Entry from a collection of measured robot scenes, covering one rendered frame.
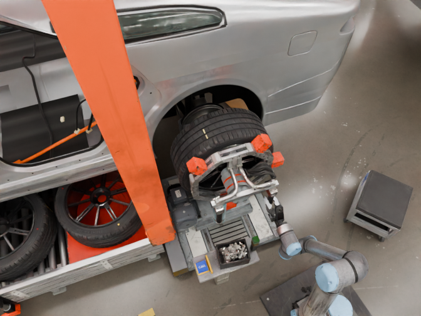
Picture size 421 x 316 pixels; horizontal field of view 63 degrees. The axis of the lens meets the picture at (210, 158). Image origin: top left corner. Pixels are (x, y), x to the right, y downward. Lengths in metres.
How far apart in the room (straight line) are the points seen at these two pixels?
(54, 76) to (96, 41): 1.89
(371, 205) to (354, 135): 1.00
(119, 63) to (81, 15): 0.18
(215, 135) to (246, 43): 0.53
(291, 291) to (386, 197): 1.07
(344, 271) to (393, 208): 1.40
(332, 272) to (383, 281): 1.50
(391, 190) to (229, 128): 1.56
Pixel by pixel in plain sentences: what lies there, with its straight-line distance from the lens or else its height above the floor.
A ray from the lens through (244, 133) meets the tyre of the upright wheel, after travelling 2.02.
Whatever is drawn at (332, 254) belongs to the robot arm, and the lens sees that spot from 1.93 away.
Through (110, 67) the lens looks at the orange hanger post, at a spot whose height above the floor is 2.08.
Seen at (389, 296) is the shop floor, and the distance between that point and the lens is 3.14.
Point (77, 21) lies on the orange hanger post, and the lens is 0.98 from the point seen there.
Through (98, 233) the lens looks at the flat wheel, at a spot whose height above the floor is 0.50.
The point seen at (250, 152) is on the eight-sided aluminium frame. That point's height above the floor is 1.11.
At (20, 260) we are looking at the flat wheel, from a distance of 2.70.
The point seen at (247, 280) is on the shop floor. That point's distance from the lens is 2.87.
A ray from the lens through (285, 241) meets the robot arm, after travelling 2.10.
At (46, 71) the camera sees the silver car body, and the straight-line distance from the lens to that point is 2.94.
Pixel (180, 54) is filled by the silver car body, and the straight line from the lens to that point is 1.82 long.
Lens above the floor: 2.79
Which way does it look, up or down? 58 degrees down
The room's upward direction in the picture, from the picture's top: straight up
